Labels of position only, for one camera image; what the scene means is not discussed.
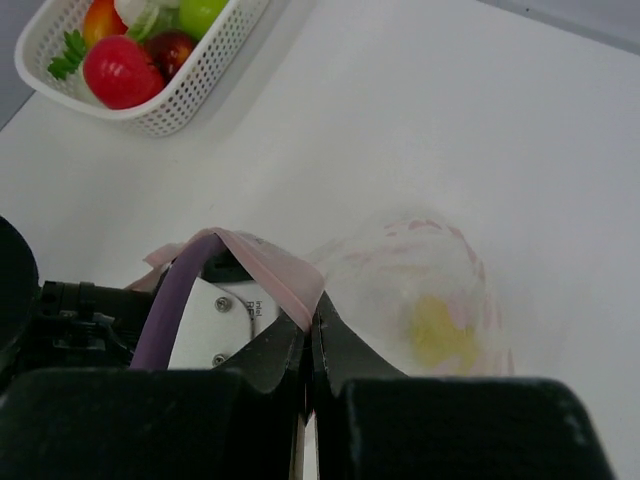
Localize purple fake eggplant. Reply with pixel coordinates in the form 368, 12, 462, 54
144, 29, 197, 83

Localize yellow fake fruit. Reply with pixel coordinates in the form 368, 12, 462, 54
409, 295, 481, 375

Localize white perforated plastic basket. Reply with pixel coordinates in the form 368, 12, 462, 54
14, 1, 269, 137

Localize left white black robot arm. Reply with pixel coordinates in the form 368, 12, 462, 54
1, 218, 155, 390

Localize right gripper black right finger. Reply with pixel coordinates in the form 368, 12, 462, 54
311, 296, 614, 479

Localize green fake apple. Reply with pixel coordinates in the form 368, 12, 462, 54
178, 0, 228, 40

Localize clear zip top bag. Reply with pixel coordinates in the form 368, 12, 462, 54
133, 212, 514, 376

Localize green white fake cabbage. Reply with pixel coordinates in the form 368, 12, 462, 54
114, 0, 180, 42

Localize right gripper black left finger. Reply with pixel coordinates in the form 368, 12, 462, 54
1, 316, 306, 479

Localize red orange fake fruit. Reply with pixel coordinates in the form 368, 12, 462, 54
82, 0, 128, 48

